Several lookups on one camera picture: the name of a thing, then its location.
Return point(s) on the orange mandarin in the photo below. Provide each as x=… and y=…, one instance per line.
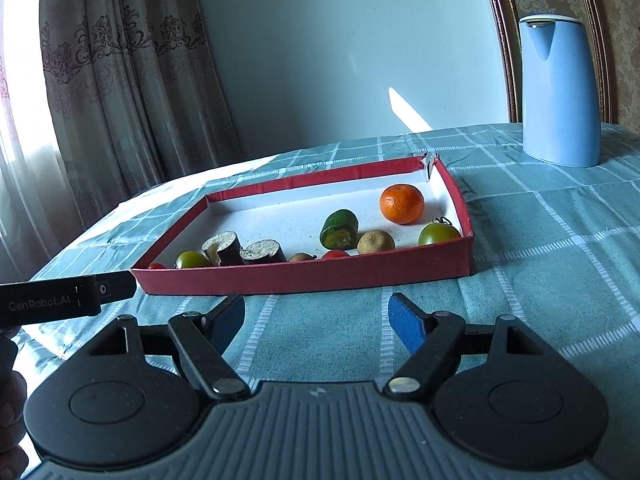
x=401, y=203

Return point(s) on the brown kiwi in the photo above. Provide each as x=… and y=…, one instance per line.
x=375, y=242

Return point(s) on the beige patterned curtain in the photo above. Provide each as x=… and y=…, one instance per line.
x=140, y=85

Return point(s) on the green cucumber piece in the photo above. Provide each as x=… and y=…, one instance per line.
x=339, y=230

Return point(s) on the small brown longan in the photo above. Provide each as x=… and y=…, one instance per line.
x=300, y=257

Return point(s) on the sheer white curtain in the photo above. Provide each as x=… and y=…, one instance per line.
x=20, y=110

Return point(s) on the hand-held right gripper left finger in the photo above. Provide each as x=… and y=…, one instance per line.
x=231, y=317

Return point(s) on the teal checked tablecloth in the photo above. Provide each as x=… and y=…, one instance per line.
x=525, y=260

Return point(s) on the brown framed damask panel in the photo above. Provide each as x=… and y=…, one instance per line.
x=502, y=35

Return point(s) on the person's left hand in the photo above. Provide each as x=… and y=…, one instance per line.
x=11, y=405

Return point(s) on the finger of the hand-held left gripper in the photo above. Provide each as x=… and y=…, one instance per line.
x=117, y=286

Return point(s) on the notched eggplant piece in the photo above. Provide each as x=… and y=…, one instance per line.
x=225, y=249

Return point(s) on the blue electric kettle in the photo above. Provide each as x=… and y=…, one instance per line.
x=560, y=110

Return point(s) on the green tomato with stem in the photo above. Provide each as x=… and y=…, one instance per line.
x=438, y=234

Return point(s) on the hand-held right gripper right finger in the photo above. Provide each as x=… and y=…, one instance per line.
x=406, y=322

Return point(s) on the red shallow cardboard box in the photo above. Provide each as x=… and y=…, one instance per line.
x=300, y=215

